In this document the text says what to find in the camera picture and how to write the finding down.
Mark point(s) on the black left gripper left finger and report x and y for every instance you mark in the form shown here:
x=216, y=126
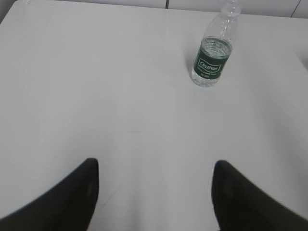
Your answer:
x=68, y=206

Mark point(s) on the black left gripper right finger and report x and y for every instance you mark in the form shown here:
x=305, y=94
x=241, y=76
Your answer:
x=239, y=205

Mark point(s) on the clear green-label water bottle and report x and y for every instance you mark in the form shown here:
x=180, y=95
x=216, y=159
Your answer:
x=216, y=46

